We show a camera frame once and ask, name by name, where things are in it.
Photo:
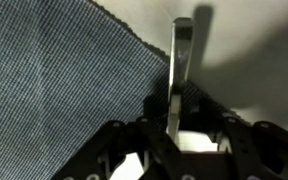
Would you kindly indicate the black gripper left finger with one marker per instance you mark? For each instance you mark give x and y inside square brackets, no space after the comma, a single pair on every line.
[100,156]

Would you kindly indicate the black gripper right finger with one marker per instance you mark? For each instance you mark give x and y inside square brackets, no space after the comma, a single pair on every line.
[251,152]

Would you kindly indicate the silver metal fork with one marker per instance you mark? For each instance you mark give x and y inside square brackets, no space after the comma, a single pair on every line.
[180,56]

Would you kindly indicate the white round plate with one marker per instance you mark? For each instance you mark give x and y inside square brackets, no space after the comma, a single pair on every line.
[188,141]

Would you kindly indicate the dark blue cloth placemat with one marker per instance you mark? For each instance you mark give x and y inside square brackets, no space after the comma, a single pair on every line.
[66,68]

